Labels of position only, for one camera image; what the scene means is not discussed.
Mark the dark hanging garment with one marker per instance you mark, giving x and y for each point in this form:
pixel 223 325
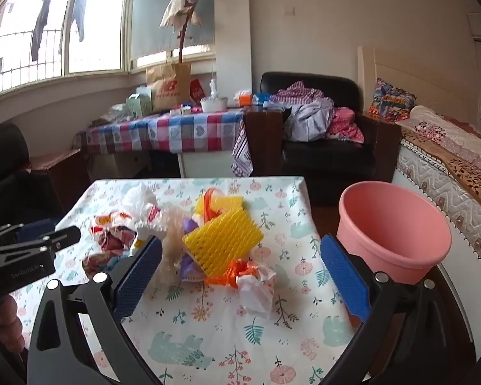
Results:
pixel 40 24

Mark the pink checked garment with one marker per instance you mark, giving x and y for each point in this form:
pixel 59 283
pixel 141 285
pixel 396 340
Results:
pixel 300 94

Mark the green box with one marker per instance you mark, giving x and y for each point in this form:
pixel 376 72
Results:
pixel 138 104

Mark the pink floral quilt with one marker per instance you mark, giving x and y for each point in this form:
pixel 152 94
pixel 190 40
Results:
pixel 445 128

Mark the beige headboard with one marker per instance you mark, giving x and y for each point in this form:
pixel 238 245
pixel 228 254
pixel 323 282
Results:
pixel 425 76

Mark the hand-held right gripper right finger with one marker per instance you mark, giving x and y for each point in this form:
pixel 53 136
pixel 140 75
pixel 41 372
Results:
pixel 346 276

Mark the brown paper bag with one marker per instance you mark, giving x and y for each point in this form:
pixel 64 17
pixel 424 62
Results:
pixel 168 84

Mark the dark red wrapper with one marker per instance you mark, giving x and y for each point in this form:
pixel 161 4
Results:
pixel 112 242

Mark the yellow cloth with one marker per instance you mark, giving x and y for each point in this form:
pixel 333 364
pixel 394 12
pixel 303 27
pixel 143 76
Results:
pixel 220 244

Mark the white wrapper pink red print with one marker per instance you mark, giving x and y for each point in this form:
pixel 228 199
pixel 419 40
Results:
pixel 152 213

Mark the white cabinet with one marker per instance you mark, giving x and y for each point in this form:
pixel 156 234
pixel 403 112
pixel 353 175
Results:
pixel 200 164

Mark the pale striped shirt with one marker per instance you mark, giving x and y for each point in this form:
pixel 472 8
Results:
pixel 308 124

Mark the yellow foam net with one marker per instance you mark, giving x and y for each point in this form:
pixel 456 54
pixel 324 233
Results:
pixel 226 202

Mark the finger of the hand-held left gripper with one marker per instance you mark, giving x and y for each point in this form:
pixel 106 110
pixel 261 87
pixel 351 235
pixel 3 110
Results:
pixel 34 230
pixel 64 237

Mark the brown wooden cabinet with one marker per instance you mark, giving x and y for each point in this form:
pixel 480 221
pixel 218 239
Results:
pixel 58 168

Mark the white figurine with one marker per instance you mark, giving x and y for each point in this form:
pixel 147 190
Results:
pixel 213 87

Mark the white bowl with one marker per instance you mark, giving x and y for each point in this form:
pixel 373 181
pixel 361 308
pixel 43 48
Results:
pixel 213 104

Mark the blue packet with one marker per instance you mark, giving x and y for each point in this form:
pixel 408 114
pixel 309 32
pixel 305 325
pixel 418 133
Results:
pixel 262 98

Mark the white paper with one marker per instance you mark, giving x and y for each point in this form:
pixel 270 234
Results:
pixel 258 292

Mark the orange tissue box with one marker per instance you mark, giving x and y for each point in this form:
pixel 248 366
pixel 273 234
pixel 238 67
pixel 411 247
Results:
pixel 244 98

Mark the purple patterned cloth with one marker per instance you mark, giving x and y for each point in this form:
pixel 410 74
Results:
pixel 240 156

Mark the red packet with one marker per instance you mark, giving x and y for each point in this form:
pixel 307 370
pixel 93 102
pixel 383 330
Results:
pixel 94 264

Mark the black chair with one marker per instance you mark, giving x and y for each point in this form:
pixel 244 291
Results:
pixel 4 176

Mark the red card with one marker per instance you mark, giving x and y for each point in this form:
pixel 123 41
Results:
pixel 195 90

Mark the clear plastic wrap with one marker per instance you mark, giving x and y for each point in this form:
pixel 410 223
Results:
pixel 170 244

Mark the checked tablecloth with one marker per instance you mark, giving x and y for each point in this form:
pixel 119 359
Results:
pixel 164 128

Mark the pink plastic bucket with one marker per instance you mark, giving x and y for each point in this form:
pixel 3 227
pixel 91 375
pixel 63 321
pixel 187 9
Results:
pixel 384 224

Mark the white cloth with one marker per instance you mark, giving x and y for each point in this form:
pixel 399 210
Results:
pixel 140 202

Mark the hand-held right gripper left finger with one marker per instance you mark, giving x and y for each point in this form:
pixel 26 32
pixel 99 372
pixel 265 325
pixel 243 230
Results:
pixel 138 276

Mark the blue hanging garment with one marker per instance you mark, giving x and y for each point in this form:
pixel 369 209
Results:
pixel 78 12

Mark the window with blind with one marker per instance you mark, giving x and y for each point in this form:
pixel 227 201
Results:
pixel 152 8

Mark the colourful printed pillow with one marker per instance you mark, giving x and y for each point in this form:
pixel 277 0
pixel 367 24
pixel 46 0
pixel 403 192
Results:
pixel 391 102

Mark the person's left hand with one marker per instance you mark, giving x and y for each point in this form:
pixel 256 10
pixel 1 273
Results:
pixel 6 321

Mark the pink dotted garment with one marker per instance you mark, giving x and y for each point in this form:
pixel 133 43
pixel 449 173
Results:
pixel 344 126

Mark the orange plastic bag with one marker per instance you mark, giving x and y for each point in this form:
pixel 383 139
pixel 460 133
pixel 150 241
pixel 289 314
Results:
pixel 240 269

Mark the wooden pole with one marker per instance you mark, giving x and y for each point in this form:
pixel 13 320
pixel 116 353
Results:
pixel 183 40

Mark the brown floral blanket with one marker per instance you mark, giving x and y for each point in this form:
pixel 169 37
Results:
pixel 465 168

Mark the clear plastic bag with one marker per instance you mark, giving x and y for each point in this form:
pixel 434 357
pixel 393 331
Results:
pixel 116 112

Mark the black armchair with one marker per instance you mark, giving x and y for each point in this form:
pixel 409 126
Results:
pixel 328 160

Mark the purple wrapper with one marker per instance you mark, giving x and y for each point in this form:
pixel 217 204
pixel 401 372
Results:
pixel 190 268

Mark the dark wooden side table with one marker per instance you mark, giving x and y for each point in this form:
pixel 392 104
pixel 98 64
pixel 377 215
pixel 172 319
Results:
pixel 264 132

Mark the small white box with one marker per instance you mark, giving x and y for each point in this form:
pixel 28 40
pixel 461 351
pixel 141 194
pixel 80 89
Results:
pixel 186 108

